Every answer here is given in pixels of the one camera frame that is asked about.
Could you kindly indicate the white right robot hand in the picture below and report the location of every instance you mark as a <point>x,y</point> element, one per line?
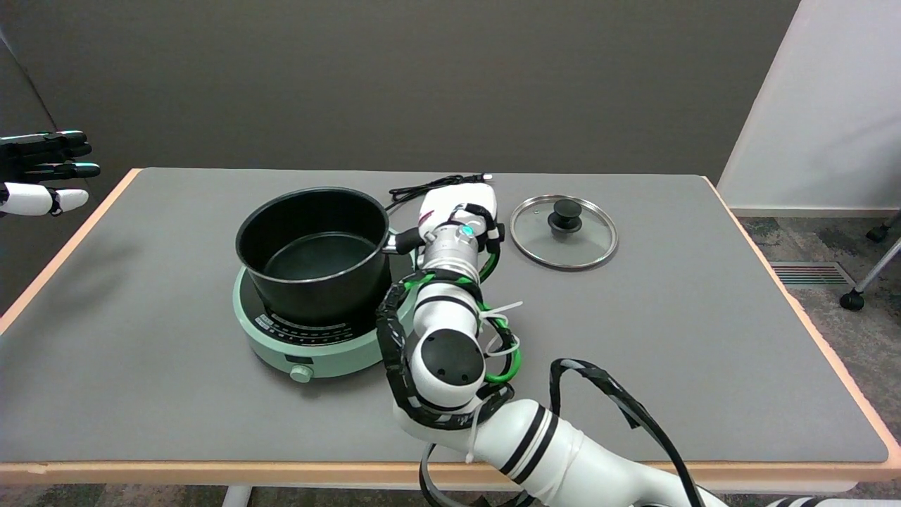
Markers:
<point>457,204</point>

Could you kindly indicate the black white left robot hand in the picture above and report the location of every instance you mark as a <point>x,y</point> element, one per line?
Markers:
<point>28,197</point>

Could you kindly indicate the black soup pot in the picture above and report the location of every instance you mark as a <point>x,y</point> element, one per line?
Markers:
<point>317,282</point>

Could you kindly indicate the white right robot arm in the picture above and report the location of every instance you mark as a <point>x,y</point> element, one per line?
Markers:
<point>450,366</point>

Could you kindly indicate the glass pot lid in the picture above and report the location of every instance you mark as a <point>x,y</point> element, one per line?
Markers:
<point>584,246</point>

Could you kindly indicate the green induction cooker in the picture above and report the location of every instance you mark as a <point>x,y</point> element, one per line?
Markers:
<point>331,355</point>

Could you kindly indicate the grey table mat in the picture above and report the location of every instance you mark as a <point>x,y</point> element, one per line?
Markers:
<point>704,366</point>

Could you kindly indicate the floor vent grille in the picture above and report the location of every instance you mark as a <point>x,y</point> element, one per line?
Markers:
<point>809,274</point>

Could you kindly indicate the white table leg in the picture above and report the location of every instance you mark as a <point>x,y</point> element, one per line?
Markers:
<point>236,497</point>

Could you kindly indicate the grey chair leg with caster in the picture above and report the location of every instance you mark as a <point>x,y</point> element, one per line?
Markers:
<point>852,300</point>
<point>877,232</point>

